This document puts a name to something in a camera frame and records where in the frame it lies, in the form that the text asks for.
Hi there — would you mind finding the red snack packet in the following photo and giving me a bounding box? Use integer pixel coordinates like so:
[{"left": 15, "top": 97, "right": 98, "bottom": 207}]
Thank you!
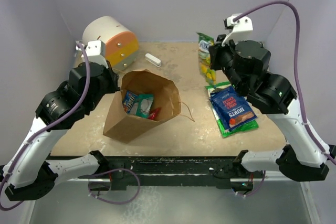
[{"left": 148, "top": 108, "right": 161, "bottom": 120}]

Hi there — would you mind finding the brown paper bag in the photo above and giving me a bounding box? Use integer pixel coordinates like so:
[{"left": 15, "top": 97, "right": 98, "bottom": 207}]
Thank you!
[{"left": 103, "top": 69, "right": 183, "bottom": 143}]

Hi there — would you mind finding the blue Burts chilli chips bag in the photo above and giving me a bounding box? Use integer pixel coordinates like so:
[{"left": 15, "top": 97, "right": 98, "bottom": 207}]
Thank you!
[{"left": 209, "top": 86, "right": 257, "bottom": 131}]

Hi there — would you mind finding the green cassava chips bag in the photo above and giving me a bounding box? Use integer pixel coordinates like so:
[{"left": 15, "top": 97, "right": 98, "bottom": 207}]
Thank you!
[{"left": 205, "top": 81, "right": 259, "bottom": 138}]

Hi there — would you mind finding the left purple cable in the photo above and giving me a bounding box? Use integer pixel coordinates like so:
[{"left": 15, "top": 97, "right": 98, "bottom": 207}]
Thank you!
[{"left": 0, "top": 42, "right": 91, "bottom": 211}]

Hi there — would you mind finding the green yellow candy bag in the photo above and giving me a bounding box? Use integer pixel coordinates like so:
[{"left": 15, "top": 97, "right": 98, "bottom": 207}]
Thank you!
[{"left": 197, "top": 32, "right": 217, "bottom": 85}]

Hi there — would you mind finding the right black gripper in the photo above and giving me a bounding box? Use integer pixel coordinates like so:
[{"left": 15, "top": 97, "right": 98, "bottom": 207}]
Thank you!
[{"left": 210, "top": 33, "right": 246, "bottom": 93}]

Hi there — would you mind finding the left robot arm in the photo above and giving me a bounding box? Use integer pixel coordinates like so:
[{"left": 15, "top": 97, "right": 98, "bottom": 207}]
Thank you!
[{"left": 1, "top": 62, "right": 120, "bottom": 201}]

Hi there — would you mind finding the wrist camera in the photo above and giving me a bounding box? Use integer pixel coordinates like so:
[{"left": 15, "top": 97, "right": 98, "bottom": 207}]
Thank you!
[
  {"left": 76, "top": 40, "right": 108, "bottom": 68},
  {"left": 222, "top": 14, "right": 253, "bottom": 46}
]

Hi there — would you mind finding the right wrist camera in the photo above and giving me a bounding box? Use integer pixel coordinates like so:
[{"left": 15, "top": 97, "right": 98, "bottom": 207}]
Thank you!
[{"left": 222, "top": 14, "right": 253, "bottom": 46}]

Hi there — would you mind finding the blue M&M's packet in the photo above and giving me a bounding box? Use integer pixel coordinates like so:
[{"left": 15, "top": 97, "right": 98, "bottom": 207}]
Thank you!
[{"left": 122, "top": 90, "right": 138, "bottom": 113}]

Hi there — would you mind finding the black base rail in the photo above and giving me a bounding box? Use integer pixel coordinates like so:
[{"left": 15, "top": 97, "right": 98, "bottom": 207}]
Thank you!
[{"left": 77, "top": 155, "right": 266, "bottom": 190}]

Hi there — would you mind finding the round toy drawer cabinet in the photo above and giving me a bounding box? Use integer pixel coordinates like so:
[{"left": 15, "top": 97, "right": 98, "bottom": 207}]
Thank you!
[{"left": 82, "top": 16, "right": 139, "bottom": 70}]

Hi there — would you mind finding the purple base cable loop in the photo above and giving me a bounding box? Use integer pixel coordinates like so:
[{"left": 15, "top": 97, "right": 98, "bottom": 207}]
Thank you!
[{"left": 87, "top": 166, "right": 142, "bottom": 205}]

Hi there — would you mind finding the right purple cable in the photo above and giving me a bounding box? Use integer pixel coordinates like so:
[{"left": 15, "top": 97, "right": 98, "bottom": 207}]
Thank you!
[{"left": 235, "top": 0, "right": 336, "bottom": 166}]

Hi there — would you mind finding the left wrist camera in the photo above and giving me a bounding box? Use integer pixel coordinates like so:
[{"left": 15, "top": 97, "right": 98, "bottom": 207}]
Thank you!
[{"left": 76, "top": 40, "right": 108, "bottom": 68}]

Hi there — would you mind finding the teal snack packet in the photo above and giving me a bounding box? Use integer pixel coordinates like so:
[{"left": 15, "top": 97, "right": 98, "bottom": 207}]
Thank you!
[{"left": 135, "top": 94, "right": 154, "bottom": 119}]

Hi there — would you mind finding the small white block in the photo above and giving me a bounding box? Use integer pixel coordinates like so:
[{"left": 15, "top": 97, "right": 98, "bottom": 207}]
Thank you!
[{"left": 145, "top": 53, "right": 162, "bottom": 67}]

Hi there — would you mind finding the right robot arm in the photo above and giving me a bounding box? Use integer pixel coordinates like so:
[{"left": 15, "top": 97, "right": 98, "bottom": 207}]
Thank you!
[{"left": 208, "top": 35, "right": 335, "bottom": 182}]

